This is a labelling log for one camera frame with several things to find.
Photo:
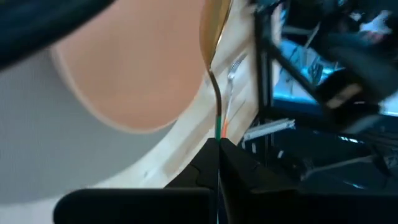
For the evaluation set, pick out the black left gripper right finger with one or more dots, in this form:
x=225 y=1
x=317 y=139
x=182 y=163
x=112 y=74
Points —
x=258 y=202

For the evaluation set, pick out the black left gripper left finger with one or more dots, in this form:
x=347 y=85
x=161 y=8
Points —
x=174 y=202

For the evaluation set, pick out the peach plastic bowl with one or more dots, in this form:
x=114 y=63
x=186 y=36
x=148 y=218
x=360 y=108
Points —
x=130 y=62

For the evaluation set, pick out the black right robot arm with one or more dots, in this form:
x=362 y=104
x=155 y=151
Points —
x=367 y=53

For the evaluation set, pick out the silver aluminium extrusion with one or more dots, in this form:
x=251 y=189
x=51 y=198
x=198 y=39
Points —
x=267 y=127

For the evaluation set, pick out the grey round placemat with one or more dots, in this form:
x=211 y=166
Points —
x=46 y=140

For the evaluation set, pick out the dark blurred rounded object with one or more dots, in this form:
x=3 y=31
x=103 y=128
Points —
x=37 y=25

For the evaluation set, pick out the black table frame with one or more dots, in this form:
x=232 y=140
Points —
x=262 y=77

